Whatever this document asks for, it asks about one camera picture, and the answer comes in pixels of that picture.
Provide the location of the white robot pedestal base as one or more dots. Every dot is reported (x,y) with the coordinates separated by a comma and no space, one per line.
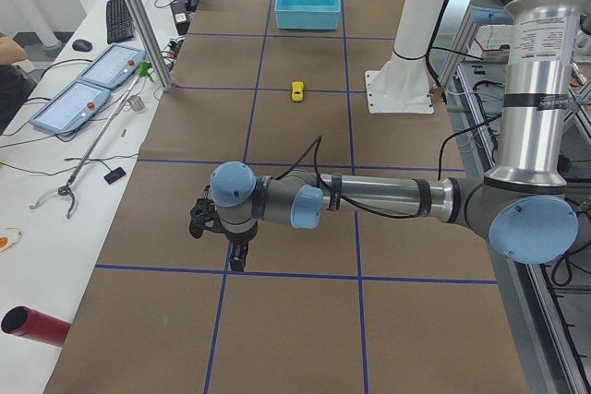
(401,85)

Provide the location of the black keyboard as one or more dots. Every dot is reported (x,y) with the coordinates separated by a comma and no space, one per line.
(119,23)

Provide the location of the upper teach pendant tablet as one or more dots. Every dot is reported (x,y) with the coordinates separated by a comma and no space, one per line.
(113,66)

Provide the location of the teach pendant tablet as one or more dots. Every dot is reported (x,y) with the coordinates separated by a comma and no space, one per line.
(72,107)
(113,66)

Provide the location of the yellow beetle toy car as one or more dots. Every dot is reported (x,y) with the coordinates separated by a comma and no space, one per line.
(297,91)

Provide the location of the lower teach pendant tablet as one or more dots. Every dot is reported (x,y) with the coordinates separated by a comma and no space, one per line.
(72,107)

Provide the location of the red cylinder tube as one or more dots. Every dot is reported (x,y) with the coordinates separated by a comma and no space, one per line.
(28,323)

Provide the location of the black computer mouse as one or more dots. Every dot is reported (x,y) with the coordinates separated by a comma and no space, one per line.
(81,45)

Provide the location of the aluminium lattice frame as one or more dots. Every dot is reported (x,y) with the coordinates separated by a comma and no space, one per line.
(548,304)

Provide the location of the black smartphone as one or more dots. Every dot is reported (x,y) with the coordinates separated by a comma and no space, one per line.
(114,175)

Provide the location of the seated person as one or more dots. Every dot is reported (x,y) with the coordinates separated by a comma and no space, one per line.
(16,84)

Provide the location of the aluminium frame post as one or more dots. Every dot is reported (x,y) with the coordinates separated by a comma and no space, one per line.
(148,38)

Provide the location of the small silver metal weight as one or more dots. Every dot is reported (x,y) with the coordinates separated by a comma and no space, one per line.
(136,103)

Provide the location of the black power adapter box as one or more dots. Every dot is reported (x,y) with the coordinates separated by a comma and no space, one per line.
(181,16)

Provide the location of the fried egg toy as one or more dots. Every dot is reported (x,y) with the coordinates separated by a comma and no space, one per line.
(9,237)

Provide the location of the metal reacher grabber tool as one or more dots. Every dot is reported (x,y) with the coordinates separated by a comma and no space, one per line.
(143,72)

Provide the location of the light blue plastic bin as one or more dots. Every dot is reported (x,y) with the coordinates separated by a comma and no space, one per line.
(307,14)

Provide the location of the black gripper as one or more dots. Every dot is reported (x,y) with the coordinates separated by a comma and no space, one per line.
(239,240)

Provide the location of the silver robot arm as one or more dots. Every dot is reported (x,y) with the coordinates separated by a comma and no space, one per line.
(518,207)

